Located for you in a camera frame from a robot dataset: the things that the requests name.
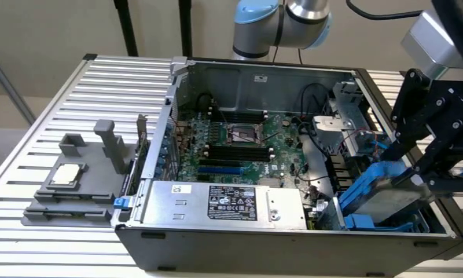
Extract silver CPU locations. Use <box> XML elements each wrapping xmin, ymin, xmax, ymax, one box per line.
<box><xmin>50</xmin><ymin>163</ymin><xmax>87</xmax><ymax>185</ymax></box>

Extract black expansion slot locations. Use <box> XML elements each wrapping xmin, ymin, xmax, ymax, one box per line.
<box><xmin>198</xmin><ymin>159</ymin><xmax>243</xmax><ymax>168</ymax></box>

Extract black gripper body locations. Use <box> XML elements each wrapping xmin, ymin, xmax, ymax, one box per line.
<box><xmin>423</xmin><ymin>79</ymin><xmax>463</xmax><ymax>152</ymax></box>

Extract black RAM slot bank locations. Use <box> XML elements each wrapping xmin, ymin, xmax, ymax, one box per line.
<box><xmin>206</xmin><ymin>144</ymin><xmax>274</xmax><ymax>162</ymax></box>
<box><xmin>216</xmin><ymin>109</ymin><xmax>267</xmax><ymax>123</ymax></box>

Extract red and blue disk wire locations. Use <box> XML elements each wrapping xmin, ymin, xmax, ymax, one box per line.
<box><xmin>346</xmin><ymin>130</ymin><xmax>391</xmax><ymax>158</ymax></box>

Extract graphics card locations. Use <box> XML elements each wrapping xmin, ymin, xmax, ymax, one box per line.
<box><xmin>123</xmin><ymin>114</ymin><xmax>150</xmax><ymax>198</ymax></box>

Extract green motherboard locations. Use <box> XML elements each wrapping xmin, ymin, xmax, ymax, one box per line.
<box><xmin>175</xmin><ymin>111</ymin><xmax>330</xmax><ymax>205</ymax></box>

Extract grey parts rack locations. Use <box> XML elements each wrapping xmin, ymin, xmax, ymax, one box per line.
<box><xmin>21</xmin><ymin>119</ymin><xmax>141</xmax><ymax>227</ymax></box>

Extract blue expansion slot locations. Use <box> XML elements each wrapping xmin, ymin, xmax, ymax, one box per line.
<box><xmin>196</xmin><ymin>166</ymin><xmax>243</xmax><ymax>175</ymax></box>

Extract blue plastic disk bay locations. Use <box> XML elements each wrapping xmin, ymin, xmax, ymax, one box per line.
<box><xmin>346</xmin><ymin>213</ymin><xmax>410</xmax><ymax>232</ymax></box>

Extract black open PC case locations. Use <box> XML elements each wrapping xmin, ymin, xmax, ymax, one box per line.
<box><xmin>113</xmin><ymin>56</ymin><xmax>463</xmax><ymax>273</ymax></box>

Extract grey metal frame leg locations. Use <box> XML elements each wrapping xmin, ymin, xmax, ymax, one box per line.
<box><xmin>0</xmin><ymin>43</ymin><xmax>35</xmax><ymax>126</ymax></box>

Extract CPU socket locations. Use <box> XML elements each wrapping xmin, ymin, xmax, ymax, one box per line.
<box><xmin>224</xmin><ymin>123</ymin><xmax>266</xmax><ymax>145</ymax></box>

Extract silver power supply unit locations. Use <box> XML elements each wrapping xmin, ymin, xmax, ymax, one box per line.
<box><xmin>141</xmin><ymin>181</ymin><xmax>307</xmax><ymax>231</ymax></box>

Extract metal disk bay cage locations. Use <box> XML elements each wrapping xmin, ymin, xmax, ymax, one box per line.
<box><xmin>311</xmin><ymin>81</ymin><xmax>387</xmax><ymax>159</ymax></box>

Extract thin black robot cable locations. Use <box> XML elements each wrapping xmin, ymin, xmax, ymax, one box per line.
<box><xmin>344</xmin><ymin>0</ymin><xmax>425</xmax><ymax>21</ymax></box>

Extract short black wire loop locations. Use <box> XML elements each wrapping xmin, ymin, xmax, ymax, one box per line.
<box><xmin>194</xmin><ymin>92</ymin><xmax>218</xmax><ymax>114</ymax></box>

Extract black looped wire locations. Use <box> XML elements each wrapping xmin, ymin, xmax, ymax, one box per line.
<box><xmin>299</xmin><ymin>83</ymin><xmax>330</xmax><ymax>117</ymax></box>

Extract RAM stick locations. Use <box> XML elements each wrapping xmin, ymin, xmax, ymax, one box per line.
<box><xmin>30</xmin><ymin>212</ymin><xmax>105</xmax><ymax>218</ymax></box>

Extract silver chipset heatsink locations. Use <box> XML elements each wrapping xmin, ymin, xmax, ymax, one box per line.
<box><xmin>259</xmin><ymin>177</ymin><xmax>286</xmax><ymax>188</ymax></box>

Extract black vertical post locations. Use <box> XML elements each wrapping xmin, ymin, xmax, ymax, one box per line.
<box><xmin>177</xmin><ymin>0</ymin><xmax>194</xmax><ymax>58</ymax></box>
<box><xmin>114</xmin><ymin>0</ymin><xmax>141</xmax><ymax>57</ymax></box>

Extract disk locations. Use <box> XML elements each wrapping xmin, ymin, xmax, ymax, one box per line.
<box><xmin>336</xmin><ymin>160</ymin><xmax>435</xmax><ymax>232</ymax></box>

